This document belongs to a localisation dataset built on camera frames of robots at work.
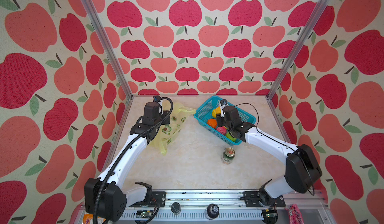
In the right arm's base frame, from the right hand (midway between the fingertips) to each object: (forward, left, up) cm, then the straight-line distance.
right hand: (223, 113), depth 87 cm
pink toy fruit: (-5, 0, -11) cm, 12 cm away
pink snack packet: (-45, -35, -17) cm, 59 cm away
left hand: (-7, +31, +6) cm, 32 cm away
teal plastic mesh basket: (+10, +11, -13) cm, 20 cm away
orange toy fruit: (0, +6, -10) cm, 12 cm away
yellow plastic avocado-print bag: (+4, +27, -8) cm, 29 cm away
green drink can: (-23, -3, -8) cm, 24 cm away
